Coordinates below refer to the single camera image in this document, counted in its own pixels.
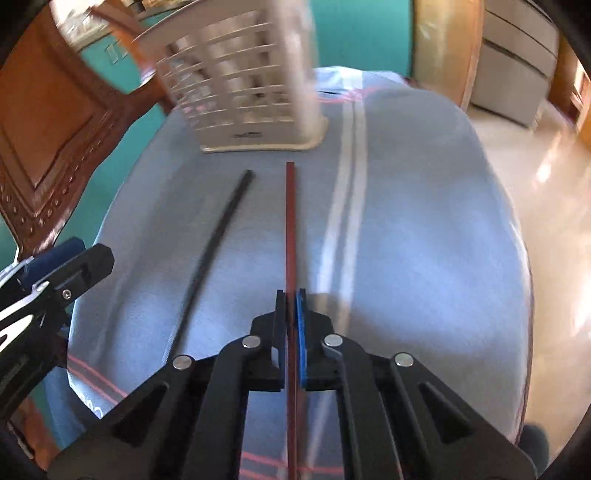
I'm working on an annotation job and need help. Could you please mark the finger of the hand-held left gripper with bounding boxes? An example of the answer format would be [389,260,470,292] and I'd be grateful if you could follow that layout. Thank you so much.
[34,243,116,320]
[20,237,87,290]

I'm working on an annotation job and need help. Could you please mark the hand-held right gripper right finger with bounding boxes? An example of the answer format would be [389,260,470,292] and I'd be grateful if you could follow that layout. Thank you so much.
[295,288,539,480]

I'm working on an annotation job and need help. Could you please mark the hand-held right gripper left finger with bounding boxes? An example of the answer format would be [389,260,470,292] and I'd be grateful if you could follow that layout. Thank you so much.
[46,290,288,480]

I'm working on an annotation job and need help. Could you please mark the red-brown chopstick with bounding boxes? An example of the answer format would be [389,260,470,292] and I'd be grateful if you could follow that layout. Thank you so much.
[285,161,299,480]

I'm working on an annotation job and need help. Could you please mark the white slotted utensil basket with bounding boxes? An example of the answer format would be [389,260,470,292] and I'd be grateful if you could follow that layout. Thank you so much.
[133,0,330,154]

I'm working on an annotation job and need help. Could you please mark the black chopstick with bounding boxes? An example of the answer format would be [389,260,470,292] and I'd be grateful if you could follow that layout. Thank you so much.
[177,169,255,360]

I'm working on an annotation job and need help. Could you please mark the carved wooden chair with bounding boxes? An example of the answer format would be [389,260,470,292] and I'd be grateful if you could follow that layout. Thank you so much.
[0,4,169,256]

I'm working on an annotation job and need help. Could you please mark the teal lower cabinets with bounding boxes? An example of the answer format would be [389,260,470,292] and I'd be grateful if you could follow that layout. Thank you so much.
[308,0,413,78]
[0,34,178,241]

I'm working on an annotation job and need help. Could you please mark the blue striped cloth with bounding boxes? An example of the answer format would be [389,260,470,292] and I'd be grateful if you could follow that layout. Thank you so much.
[66,66,533,480]

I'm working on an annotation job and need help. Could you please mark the wood-framed glass sliding door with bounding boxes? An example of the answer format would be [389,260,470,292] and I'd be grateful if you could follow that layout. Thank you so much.
[410,0,486,110]

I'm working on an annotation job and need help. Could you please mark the silver refrigerator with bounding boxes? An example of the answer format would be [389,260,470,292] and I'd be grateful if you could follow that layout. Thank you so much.
[470,0,563,131]

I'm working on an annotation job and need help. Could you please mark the wooden door frame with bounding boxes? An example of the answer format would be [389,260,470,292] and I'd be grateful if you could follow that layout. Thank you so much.
[549,34,591,136]

